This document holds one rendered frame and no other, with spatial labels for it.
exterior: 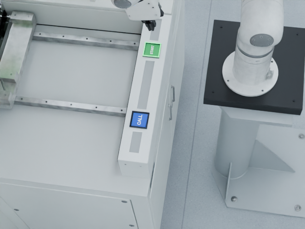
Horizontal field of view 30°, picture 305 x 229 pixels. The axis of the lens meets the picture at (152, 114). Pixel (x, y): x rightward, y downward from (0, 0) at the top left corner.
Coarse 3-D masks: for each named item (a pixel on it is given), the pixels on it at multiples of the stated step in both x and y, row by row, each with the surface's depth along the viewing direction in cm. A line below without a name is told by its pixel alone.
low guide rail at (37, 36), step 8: (40, 32) 209; (40, 40) 211; (48, 40) 210; (56, 40) 209; (64, 40) 208; (72, 40) 207; (80, 40) 206; (88, 40) 206; (96, 40) 206; (104, 40) 206; (112, 40) 206; (120, 40) 205; (120, 48) 207; (128, 48) 206; (136, 48) 205
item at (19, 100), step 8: (16, 96) 197; (16, 104) 199; (24, 104) 198; (32, 104) 197; (40, 104) 196; (48, 104) 195; (56, 104) 195; (64, 104) 195; (72, 104) 195; (80, 104) 195; (88, 104) 195; (88, 112) 196; (96, 112) 195; (104, 112) 194; (112, 112) 193; (120, 112) 193
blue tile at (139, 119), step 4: (136, 116) 179; (140, 116) 179; (144, 116) 179; (132, 120) 178; (136, 120) 178; (140, 120) 178; (144, 120) 178; (132, 124) 178; (136, 124) 178; (140, 124) 178; (144, 124) 178
